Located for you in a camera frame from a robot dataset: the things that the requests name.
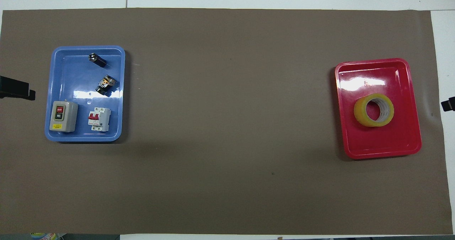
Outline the red plastic tray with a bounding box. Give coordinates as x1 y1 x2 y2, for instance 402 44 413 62
334 58 422 160

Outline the white red circuit breaker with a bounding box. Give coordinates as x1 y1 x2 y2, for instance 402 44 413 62
88 107 111 132

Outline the blue plastic tray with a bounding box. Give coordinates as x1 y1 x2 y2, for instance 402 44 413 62
44 46 126 142

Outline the yellow tape roll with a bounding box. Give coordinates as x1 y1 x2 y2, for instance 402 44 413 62
354 94 395 127

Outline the grey push button switch box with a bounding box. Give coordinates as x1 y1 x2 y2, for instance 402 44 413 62
49 100 79 133

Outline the black push button switch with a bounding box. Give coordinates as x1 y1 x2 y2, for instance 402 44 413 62
96 75 117 94

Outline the small black cylindrical component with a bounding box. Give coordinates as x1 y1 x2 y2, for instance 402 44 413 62
89 53 107 68

